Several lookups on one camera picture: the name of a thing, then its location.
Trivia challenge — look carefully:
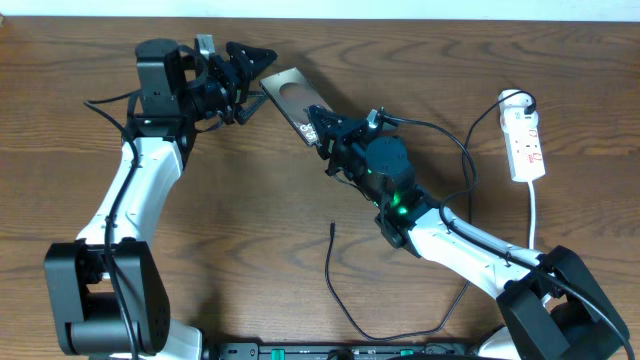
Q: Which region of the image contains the white USB charger adapter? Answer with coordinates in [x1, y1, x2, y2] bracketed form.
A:
[498, 89, 539, 128]

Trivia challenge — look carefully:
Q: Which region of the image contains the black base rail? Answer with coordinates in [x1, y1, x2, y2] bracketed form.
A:
[210, 342, 478, 360]

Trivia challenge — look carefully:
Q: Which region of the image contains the black USB charging cable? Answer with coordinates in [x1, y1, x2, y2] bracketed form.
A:
[324, 90, 538, 343]

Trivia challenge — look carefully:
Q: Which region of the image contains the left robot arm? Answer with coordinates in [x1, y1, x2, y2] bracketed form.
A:
[44, 35, 277, 359]

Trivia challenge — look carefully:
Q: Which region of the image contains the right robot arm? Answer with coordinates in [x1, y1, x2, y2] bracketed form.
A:
[305, 105, 634, 359]

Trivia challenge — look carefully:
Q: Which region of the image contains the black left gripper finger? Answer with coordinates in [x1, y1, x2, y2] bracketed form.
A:
[226, 42, 278, 83]
[234, 91, 269, 125]

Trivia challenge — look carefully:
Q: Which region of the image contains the white power strip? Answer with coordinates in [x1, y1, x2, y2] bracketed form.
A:
[500, 108, 546, 183]

